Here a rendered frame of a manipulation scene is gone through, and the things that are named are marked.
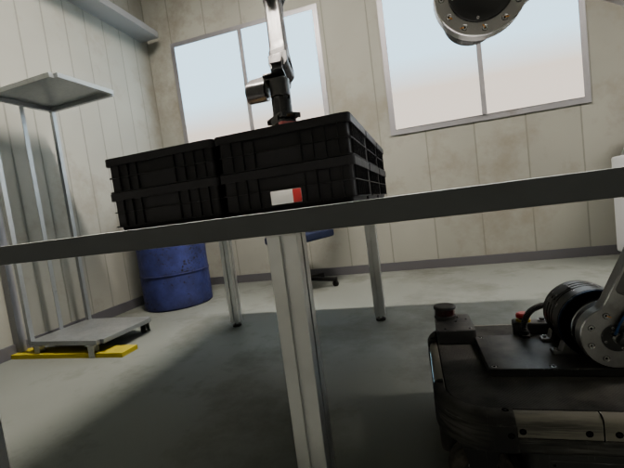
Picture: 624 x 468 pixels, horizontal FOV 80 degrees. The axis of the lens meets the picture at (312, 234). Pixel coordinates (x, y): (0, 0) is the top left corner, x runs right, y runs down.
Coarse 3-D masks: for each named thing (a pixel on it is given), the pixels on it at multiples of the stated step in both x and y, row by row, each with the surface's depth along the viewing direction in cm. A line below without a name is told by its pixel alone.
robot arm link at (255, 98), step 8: (272, 56) 106; (280, 56) 105; (272, 64) 106; (280, 64) 104; (272, 72) 106; (280, 72) 106; (256, 80) 108; (248, 88) 106; (256, 88) 105; (264, 88) 105; (248, 96) 106; (256, 96) 106; (264, 96) 106
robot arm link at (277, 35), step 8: (264, 0) 123; (272, 0) 122; (272, 8) 120; (280, 8) 121; (272, 16) 118; (280, 16) 118; (272, 24) 117; (280, 24) 116; (272, 32) 115; (280, 32) 114; (272, 40) 113; (280, 40) 112; (272, 48) 111; (280, 48) 109; (288, 48) 114; (288, 56) 110; (288, 64) 107; (288, 72) 108
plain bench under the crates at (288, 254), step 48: (432, 192) 55; (480, 192) 54; (528, 192) 52; (576, 192) 50; (48, 240) 75; (96, 240) 72; (144, 240) 69; (192, 240) 67; (288, 240) 67; (288, 288) 69; (288, 336) 69; (288, 384) 70; (0, 432) 99
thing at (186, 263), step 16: (144, 256) 300; (160, 256) 296; (176, 256) 300; (192, 256) 309; (144, 272) 302; (160, 272) 297; (176, 272) 300; (192, 272) 308; (208, 272) 329; (144, 288) 306; (160, 288) 299; (176, 288) 300; (192, 288) 307; (208, 288) 324; (160, 304) 300; (176, 304) 301; (192, 304) 307
